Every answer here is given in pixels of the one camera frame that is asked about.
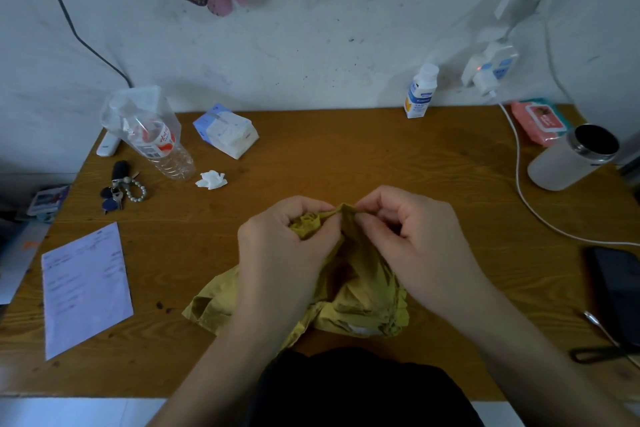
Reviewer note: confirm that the person's right hand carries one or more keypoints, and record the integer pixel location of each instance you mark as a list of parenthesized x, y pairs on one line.
[(425, 256)]

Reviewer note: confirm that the person's left hand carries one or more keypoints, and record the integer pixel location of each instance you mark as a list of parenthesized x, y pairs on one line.
[(272, 266)]

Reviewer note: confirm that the person's left thumb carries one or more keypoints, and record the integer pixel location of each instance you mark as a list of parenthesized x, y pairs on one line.
[(332, 236)]

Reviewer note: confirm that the person's right thumb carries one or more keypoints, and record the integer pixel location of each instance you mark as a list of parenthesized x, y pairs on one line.
[(372, 239)]

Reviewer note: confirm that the mustard yellow cloth garment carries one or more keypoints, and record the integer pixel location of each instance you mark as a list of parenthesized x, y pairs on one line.
[(360, 291)]

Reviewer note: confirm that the person's left forearm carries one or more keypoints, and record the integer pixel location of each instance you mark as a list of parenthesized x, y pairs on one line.
[(220, 376)]

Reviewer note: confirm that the person's right forearm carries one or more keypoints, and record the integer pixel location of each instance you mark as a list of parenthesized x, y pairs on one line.
[(540, 366)]

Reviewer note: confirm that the crumpled white tissue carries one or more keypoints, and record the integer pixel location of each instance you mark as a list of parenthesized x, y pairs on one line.
[(211, 180)]

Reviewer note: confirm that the white and blue tissue pack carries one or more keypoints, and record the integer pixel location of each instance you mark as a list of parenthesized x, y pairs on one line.
[(225, 130)]

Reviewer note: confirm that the white bottle with blue label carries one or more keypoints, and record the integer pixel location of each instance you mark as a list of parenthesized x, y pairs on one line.
[(420, 94)]

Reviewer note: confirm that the person's black clothing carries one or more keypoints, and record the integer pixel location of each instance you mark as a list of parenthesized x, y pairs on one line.
[(360, 391)]

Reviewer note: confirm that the white charger plug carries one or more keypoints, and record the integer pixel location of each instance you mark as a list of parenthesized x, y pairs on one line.
[(486, 84)]

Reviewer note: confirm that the clear plastic water bottle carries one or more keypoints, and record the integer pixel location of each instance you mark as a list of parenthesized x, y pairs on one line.
[(160, 146)]

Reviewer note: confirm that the pink wet wipes pack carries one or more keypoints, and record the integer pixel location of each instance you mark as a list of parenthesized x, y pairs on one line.
[(542, 121)]

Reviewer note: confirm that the white thermos cup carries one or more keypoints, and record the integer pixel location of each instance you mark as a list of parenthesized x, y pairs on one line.
[(565, 161)]

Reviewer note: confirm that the clear plastic bag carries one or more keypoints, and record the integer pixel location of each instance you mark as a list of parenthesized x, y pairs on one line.
[(160, 106)]

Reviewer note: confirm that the white power strip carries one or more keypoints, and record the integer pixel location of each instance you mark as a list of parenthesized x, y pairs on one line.
[(500, 59)]

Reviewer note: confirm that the black key fob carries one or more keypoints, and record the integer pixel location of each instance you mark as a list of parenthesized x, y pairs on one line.
[(120, 170)]

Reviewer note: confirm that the keys with blue tags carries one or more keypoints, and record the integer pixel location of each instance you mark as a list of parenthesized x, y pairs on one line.
[(111, 199)]

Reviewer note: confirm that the white stick-shaped device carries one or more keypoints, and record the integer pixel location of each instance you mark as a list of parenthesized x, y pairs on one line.
[(107, 144)]

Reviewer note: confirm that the black smartphone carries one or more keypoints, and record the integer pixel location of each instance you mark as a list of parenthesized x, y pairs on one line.
[(617, 291)]

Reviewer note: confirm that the white printed paper sheet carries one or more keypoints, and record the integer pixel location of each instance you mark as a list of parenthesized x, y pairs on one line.
[(85, 291)]

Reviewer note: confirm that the metal tool with black loop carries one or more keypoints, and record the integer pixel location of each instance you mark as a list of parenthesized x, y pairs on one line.
[(600, 354)]

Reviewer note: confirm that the small blue printed box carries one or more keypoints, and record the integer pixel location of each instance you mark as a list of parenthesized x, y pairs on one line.
[(47, 201)]

